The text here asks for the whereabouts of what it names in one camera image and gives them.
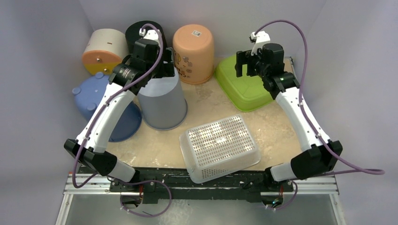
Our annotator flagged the black ribbed bucket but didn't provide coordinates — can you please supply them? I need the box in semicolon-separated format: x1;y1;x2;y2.
125;20;168;57

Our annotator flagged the green white strainer basket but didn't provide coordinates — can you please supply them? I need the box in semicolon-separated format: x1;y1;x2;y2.
214;55;273;112

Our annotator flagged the orange cartoon bucket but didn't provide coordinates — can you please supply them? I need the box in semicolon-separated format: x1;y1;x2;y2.
173;24;214;84

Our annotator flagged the grey bucket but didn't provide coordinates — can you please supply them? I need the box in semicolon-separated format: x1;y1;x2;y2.
138;75;188;130

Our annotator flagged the large blue bucket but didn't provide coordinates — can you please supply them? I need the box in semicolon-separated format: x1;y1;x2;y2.
72;72;142;142

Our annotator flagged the white perforated strainer basket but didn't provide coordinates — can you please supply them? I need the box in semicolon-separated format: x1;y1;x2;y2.
179;114;261;184

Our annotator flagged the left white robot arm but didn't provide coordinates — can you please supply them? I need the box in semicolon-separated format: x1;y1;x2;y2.
64;38;165;192

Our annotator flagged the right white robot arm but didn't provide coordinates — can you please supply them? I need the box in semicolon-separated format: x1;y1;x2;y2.
235;43;343;191

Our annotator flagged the beige drum orange yellow face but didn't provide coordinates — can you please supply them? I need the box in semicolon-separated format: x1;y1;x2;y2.
82;29;129;75

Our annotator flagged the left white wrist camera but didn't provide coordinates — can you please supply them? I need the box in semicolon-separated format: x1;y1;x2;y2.
139;28;161;42

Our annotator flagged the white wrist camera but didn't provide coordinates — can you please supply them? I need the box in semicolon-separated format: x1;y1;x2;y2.
249;31;271;56
139;28;161;42

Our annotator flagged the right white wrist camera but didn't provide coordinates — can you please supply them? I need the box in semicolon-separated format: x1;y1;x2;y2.
249;31;271;56

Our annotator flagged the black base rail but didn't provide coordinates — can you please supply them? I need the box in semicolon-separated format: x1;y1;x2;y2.
77;166;294;205

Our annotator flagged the aluminium frame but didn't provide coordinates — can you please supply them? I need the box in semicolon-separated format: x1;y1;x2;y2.
55;173;346;225

